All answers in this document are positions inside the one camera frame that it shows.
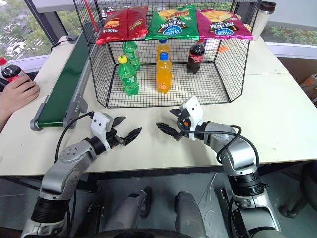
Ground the green soda bottle yellow cap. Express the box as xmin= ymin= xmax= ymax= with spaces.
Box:
xmin=117 ymin=55 xmax=140 ymax=96

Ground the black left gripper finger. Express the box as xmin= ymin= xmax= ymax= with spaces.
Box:
xmin=121 ymin=127 xmax=143 ymax=146
xmin=113 ymin=116 xmax=127 ymax=129

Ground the dark rounded robot body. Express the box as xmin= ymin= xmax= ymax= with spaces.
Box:
xmin=93 ymin=228 xmax=189 ymax=238

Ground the cola bottle red label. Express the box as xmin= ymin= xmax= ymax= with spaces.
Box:
xmin=186 ymin=39 xmax=207 ymax=75
xmin=0 ymin=57 xmax=32 ymax=84

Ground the red fries snack bag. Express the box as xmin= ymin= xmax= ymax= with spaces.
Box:
xmin=96 ymin=9 xmax=130 ymax=46

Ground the thin black adapter cable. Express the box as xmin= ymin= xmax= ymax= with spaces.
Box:
xmin=50 ymin=39 xmax=69 ymax=52

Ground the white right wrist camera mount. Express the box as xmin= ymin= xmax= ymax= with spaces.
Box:
xmin=179 ymin=96 xmax=207 ymax=141

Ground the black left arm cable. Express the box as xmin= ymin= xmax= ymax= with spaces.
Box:
xmin=54 ymin=112 xmax=95 ymax=163

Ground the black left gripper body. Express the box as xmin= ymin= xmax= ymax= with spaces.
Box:
xmin=106 ymin=128 xmax=124 ymax=150

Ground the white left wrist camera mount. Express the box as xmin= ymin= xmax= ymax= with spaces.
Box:
xmin=90 ymin=112 xmax=115 ymax=151

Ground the grey left robot leg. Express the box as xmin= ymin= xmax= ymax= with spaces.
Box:
xmin=102 ymin=185 xmax=153 ymax=232

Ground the thin white cable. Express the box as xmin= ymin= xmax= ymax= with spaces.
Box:
xmin=201 ymin=173 xmax=219 ymax=216

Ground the grey right robot leg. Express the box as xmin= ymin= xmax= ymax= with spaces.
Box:
xmin=174 ymin=190 xmax=207 ymax=238

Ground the grey robot leg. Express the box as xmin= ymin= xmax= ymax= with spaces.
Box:
xmin=102 ymin=185 xmax=153 ymax=232
xmin=174 ymin=190 xmax=207 ymax=238

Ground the magenta chips bag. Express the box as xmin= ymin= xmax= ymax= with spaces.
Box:
xmin=196 ymin=9 xmax=254 ymax=41

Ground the red plastic pole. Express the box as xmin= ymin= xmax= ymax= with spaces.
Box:
xmin=82 ymin=0 xmax=99 ymax=32

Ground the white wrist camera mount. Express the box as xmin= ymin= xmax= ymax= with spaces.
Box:
xmin=90 ymin=112 xmax=115 ymax=151
xmin=179 ymin=96 xmax=207 ymax=141

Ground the brown box with orange parts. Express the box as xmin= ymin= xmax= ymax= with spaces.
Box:
xmin=300 ymin=73 xmax=317 ymax=108

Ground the green conveyor belt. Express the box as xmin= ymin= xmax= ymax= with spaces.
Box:
xmin=29 ymin=21 xmax=100 ymax=131

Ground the white travel mug dark lid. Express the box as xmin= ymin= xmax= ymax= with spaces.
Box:
xmin=251 ymin=1 xmax=277 ymax=42

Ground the black wire rack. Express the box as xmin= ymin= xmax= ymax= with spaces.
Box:
xmin=73 ymin=0 xmax=251 ymax=109

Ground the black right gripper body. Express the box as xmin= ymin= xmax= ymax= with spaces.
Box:
xmin=176 ymin=108 xmax=192 ymax=136

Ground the green chips bag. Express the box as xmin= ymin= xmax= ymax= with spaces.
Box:
xmin=144 ymin=4 xmax=200 ymax=41

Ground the orange soda bottle blue cap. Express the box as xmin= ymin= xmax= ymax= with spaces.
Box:
xmin=156 ymin=39 xmax=171 ymax=62
xmin=156 ymin=52 xmax=173 ymax=95

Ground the person's bare hand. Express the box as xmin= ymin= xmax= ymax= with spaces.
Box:
xmin=0 ymin=76 xmax=41 ymax=117

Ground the black office chair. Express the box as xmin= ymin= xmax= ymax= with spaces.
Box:
xmin=279 ymin=160 xmax=317 ymax=217

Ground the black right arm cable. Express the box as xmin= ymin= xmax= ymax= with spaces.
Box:
xmin=180 ymin=123 xmax=259 ymax=165

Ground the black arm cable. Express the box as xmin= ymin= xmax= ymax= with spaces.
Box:
xmin=54 ymin=112 xmax=95 ymax=163
xmin=180 ymin=123 xmax=259 ymax=165

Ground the red chips bag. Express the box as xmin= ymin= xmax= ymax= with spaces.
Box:
xmin=126 ymin=5 xmax=149 ymax=40

